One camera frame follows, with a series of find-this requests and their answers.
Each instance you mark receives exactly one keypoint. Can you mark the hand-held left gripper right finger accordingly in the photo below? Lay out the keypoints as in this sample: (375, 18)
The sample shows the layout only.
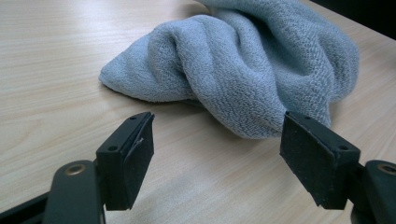
(314, 155)

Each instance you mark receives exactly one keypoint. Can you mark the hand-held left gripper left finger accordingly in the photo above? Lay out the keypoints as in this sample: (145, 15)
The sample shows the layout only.
(124, 168)

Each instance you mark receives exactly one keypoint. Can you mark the light blue towel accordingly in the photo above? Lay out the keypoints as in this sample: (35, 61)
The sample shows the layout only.
(243, 68)

